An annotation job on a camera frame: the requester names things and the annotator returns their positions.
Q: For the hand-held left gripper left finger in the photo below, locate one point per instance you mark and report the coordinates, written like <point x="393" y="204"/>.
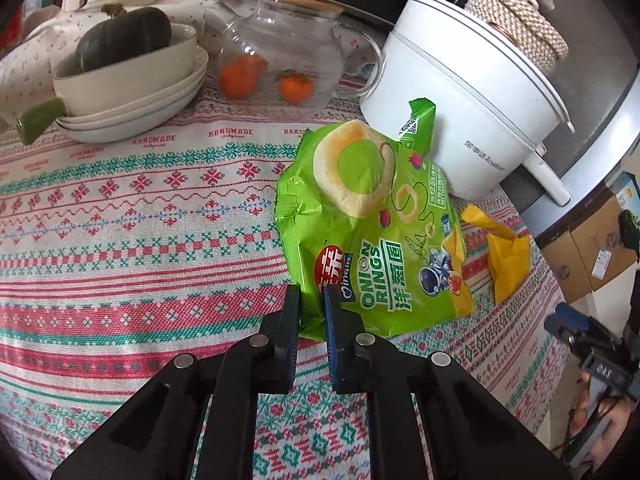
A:
<point x="292" y="320"/>

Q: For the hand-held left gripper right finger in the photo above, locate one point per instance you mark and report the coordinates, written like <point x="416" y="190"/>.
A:
<point x="332" y="350"/>

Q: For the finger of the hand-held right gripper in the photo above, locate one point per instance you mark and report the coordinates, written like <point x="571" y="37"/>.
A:
<point x="570" y="325"/>

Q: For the green snack packet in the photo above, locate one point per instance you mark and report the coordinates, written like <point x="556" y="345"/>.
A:
<point x="380" y="220"/>

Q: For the cardboard box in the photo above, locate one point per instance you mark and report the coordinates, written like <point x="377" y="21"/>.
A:
<point x="585" y="255"/>

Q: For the yellow wrapper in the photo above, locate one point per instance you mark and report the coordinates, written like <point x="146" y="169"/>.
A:
<point x="507" y="265"/>

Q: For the blue yellow printed carton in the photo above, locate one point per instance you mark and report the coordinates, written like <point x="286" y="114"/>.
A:
<point x="629" y="210"/>

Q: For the patterned woven tablecloth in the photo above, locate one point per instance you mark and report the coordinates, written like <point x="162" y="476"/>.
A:
<point x="125" y="260"/>

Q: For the small orange tangerine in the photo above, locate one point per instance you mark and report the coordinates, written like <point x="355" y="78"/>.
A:
<point x="295" y="87"/>
<point x="242" y="77"/>

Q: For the white electric cooking pot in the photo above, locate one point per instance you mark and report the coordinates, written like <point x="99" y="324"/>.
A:
<point x="450" y="110"/>

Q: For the white plate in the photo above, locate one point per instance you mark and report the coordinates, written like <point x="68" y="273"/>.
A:
<point x="130" y="130"/>
<point x="192" y="80"/>

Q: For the grey refrigerator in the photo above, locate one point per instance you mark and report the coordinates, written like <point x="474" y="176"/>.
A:
<point x="595" y="60"/>

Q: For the glass teapot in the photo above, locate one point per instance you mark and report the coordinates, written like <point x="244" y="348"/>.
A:
<point x="290" y="40"/>

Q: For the stacked white bowls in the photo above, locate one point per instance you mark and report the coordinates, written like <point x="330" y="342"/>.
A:
<point x="125" y="85"/>

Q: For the woven lidded basket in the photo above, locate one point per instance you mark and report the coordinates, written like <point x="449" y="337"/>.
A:
<point x="525" y="15"/>

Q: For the dark green squash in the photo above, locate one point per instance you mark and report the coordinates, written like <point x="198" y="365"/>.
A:
<point x="125" y="35"/>

